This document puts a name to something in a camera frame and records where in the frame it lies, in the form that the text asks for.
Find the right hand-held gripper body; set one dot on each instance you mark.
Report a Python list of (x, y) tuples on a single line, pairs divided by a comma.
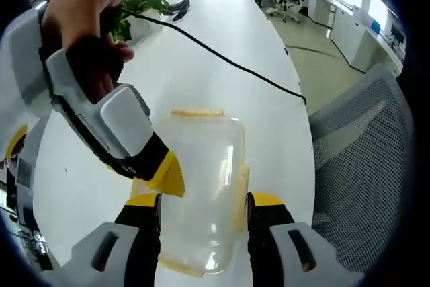
[(18, 62)]

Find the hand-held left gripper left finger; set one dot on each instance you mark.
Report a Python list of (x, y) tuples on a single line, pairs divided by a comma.
[(134, 233)]

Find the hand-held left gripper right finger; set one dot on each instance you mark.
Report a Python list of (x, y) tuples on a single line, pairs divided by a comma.
[(279, 233)]

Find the clear container with yellow buckles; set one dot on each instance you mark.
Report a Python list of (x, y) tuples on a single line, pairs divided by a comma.
[(201, 179)]

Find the person's right hand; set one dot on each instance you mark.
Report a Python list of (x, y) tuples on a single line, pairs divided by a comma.
[(84, 14)]

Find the grey mesh office chair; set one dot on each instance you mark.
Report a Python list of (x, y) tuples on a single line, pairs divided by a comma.
[(363, 166)]

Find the potted green plant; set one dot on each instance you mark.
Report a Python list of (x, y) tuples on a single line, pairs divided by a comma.
[(144, 4)]

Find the black flat device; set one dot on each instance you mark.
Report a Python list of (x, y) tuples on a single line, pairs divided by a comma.
[(183, 8)]

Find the white swivel chair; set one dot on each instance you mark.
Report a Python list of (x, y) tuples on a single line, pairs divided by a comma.
[(293, 6)]

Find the white low cabinet row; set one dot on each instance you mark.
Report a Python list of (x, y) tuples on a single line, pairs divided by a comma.
[(363, 38)]

